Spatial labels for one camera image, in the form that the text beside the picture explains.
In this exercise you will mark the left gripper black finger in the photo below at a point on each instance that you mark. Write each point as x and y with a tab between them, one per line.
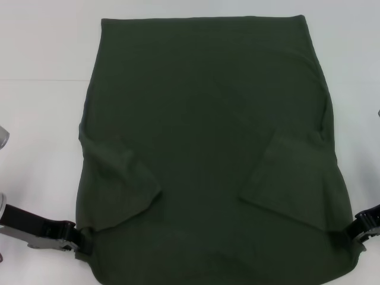
84	242

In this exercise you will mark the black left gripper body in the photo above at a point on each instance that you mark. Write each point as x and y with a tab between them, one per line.
29	224

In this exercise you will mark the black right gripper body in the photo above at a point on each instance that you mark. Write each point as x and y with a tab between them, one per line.
372	221

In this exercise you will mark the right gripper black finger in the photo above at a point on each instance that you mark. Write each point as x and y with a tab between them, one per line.
356	233

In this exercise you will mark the dark green shirt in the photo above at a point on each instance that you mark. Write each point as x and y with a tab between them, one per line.
193	118

